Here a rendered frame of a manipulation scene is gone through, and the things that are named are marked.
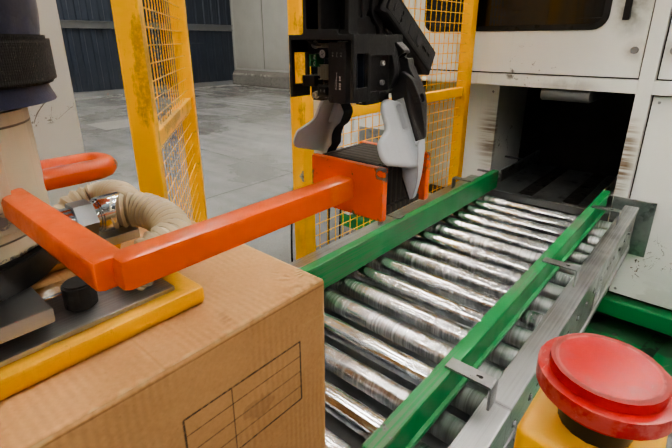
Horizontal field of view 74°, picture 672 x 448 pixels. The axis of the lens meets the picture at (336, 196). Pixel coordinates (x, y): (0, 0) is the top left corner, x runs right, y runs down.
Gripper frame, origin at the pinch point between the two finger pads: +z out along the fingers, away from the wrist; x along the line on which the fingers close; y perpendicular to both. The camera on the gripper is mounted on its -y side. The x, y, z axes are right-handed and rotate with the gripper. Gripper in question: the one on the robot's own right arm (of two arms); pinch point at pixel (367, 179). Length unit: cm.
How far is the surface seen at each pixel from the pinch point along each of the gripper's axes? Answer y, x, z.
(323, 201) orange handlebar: 8.5, 1.5, -0.3
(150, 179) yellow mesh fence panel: -11, -66, 16
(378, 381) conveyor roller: -27, -15, 53
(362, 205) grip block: 4.3, 2.6, 1.0
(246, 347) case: 12.8, -5.1, 15.4
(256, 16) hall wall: -821, -961, -76
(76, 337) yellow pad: 25.0, -12.4, 10.7
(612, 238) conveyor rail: -126, 10, 48
